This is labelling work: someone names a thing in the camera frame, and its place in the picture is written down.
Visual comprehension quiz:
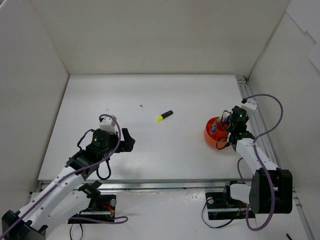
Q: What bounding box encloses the aluminium right side rail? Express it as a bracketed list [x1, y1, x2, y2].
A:
[235, 75, 315, 240]

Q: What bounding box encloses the aluminium front rail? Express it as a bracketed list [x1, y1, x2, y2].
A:
[37, 178, 253, 191]

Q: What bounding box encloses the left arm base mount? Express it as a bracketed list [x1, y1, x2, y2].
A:
[67, 180, 117, 224]

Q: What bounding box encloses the yellow highlighter marker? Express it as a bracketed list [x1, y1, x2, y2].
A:
[156, 110, 173, 122]

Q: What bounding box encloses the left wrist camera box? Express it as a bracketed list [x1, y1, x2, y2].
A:
[99, 115, 118, 135]

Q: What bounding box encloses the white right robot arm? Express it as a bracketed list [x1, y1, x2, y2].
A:
[221, 106, 293, 214]

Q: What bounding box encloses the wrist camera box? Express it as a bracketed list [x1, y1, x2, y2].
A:
[99, 115, 118, 135]
[240, 98, 258, 115]

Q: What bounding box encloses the orange round organizer container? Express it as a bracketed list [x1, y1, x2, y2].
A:
[203, 116, 228, 150]

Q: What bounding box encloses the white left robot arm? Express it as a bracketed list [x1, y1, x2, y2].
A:
[0, 128, 135, 240]

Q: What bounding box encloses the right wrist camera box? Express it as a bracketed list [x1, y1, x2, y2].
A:
[240, 98, 258, 115]

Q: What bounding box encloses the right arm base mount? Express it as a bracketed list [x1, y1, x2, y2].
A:
[205, 185, 247, 221]

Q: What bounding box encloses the clear small spray bottle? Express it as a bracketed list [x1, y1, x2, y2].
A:
[210, 124, 218, 135]

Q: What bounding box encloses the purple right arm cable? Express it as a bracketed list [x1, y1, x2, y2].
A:
[236, 93, 285, 231]

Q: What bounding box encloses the aluminium rail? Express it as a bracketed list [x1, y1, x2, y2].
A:
[235, 75, 315, 240]
[37, 178, 253, 191]

